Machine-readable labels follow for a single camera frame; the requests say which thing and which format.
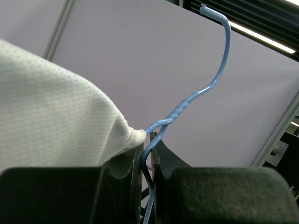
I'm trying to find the ceiling light strip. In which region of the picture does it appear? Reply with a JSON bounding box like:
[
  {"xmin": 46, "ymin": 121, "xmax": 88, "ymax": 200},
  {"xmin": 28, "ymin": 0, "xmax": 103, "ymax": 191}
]
[{"xmin": 228, "ymin": 21, "xmax": 296, "ymax": 54}]

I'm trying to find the white t shirt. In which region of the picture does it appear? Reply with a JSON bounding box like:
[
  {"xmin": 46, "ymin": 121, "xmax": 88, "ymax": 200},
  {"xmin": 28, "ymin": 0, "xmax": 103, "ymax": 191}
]
[{"xmin": 0, "ymin": 40, "xmax": 146, "ymax": 171}]

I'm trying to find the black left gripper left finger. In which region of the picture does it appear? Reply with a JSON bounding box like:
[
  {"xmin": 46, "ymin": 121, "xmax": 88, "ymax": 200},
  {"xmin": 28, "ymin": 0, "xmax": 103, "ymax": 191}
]
[{"xmin": 0, "ymin": 145, "xmax": 143, "ymax": 224}]

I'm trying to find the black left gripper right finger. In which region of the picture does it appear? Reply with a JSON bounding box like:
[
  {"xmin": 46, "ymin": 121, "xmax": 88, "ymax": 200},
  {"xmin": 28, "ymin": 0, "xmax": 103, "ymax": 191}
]
[{"xmin": 151, "ymin": 141, "xmax": 299, "ymax": 224}]

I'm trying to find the light blue hanger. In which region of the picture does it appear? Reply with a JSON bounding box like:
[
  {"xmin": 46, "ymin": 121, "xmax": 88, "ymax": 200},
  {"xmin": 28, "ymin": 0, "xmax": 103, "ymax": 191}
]
[{"xmin": 141, "ymin": 6, "xmax": 232, "ymax": 224}]

